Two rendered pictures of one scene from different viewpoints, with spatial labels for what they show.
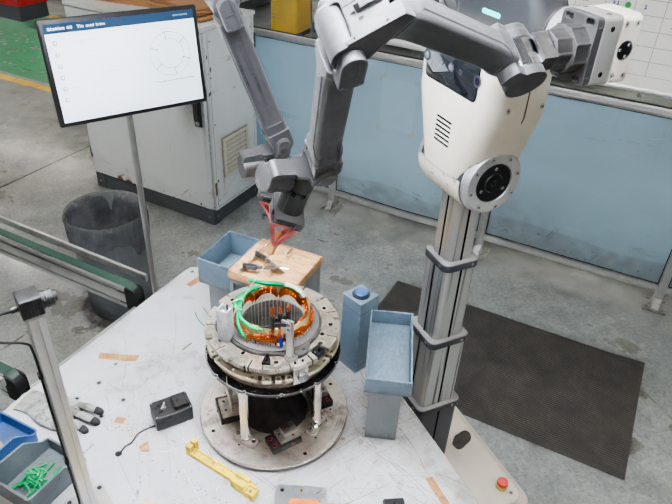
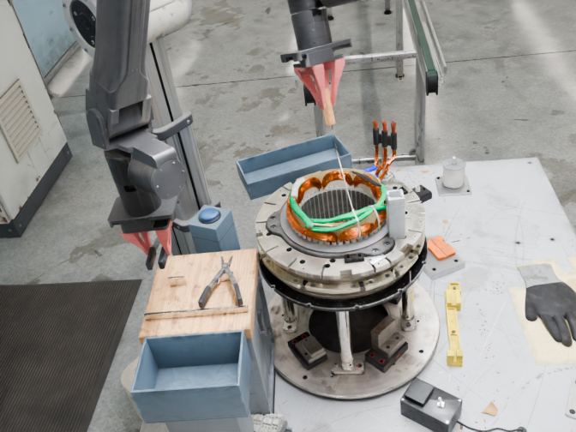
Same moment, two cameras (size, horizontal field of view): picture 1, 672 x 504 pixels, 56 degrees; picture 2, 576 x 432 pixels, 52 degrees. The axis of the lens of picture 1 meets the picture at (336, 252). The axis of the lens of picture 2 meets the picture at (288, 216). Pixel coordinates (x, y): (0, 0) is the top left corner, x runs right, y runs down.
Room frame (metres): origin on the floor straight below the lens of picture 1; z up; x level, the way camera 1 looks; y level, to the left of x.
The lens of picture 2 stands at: (1.49, 0.95, 1.79)
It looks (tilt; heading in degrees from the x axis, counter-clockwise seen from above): 38 degrees down; 253
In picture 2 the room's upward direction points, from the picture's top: 9 degrees counter-clockwise
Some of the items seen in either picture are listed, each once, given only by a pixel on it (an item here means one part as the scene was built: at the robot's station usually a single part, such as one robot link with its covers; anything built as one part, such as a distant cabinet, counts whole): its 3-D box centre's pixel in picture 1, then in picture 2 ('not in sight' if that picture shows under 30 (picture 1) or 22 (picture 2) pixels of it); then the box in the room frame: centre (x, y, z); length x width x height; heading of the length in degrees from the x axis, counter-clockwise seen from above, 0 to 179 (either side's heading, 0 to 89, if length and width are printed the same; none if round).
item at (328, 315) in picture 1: (273, 323); (339, 218); (1.15, 0.14, 1.09); 0.32 x 0.32 x 0.01
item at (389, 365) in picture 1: (385, 385); (299, 206); (1.13, -0.14, 0.92); 0.25 x 0.11 x 0.28; 176
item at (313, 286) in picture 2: not in sight; (332, 285); (1.23, 0.26, 1.05); 0.09 x 0.04 x 0.01; 160
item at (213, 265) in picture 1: (231, 287); (207, 411); (1.50, 0.31, 0.92); 0.17 x 0.11 x 0.28; 157
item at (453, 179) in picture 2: not in sight; (453, 174); (0.66, -0.17, 0.82); 0.06 x 0.06 x 0.06
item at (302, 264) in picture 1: (276, 266); (202, 294); (1.44, 0.17, 1.05); 0.20 x 0.19 x 0.02; 67
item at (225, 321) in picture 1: (225, 323); (396, 214); (1.09, 0.24, 1.14); 0.03 x 0.03 x 0.09; 70
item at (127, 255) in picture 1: (114, 258); not in sight; (2.51, 1.09, 0.28); 0.38 x 0.37 x 0.56; 154
